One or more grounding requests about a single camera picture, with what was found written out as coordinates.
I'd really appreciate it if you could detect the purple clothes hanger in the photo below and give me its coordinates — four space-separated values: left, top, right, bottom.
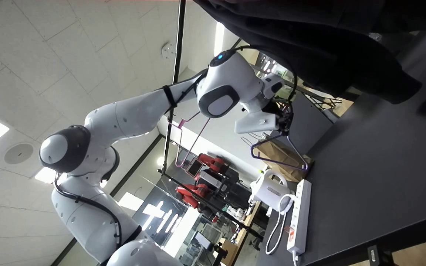
250 131 309 171

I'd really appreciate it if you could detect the pink clothes hanger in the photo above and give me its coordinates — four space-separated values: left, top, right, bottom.
175 111 211 169

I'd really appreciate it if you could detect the black clothesline pole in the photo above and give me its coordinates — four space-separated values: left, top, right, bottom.
162 0 187 175

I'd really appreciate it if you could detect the brown paper bag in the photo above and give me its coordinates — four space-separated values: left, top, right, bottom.
252 138 314 183

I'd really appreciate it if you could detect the white electric kettle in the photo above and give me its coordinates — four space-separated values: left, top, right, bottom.
250 169 296 215

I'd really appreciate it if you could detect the black cloth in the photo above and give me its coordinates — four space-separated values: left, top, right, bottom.
194 0 426 105

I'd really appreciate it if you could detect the red robot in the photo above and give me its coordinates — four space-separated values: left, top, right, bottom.
175 153 241 223

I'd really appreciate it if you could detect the white power strip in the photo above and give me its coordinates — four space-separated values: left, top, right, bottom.
286 179 312 256

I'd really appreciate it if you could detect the black clothes rack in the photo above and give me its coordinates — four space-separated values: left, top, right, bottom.
157 0 264 240

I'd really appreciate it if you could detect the round ceiling speaker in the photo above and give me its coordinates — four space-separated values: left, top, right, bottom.
4 143 34 165

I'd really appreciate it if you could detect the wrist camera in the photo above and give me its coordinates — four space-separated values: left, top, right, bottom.
234 112 281 134

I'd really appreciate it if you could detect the white cable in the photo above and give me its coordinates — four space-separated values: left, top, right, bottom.
265 194 297 256

